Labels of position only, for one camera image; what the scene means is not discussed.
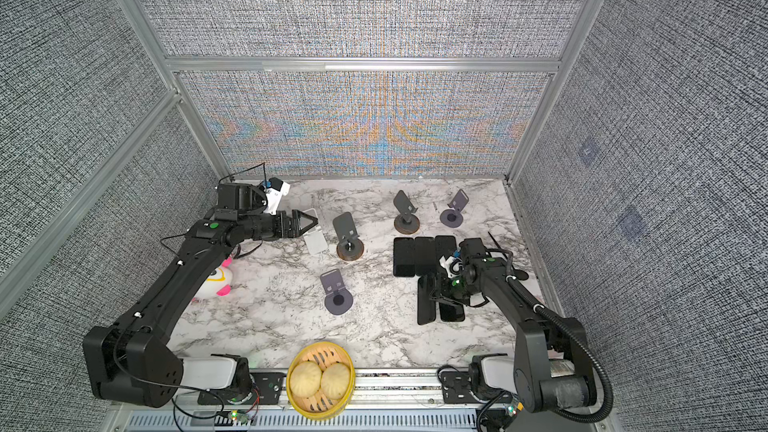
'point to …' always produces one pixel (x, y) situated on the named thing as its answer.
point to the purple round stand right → (453, 217)
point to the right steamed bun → (335, 381)
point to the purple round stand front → (338, 299)
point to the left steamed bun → (305, 378)
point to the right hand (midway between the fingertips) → (434, 295)
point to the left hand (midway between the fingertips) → (306, 221)
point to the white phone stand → (316, 240)
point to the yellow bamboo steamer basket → (318, 407)
